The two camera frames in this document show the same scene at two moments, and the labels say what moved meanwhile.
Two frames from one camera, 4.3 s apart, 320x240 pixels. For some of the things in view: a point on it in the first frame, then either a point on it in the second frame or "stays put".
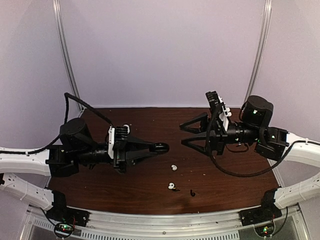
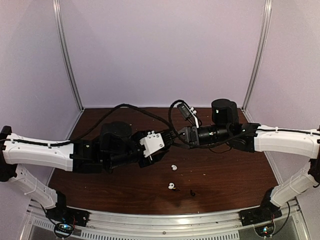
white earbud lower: (171, 186) stays put
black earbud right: (192, 194) stays put
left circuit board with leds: (64, 229) stays put
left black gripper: (121, 157) -> (153, 159)
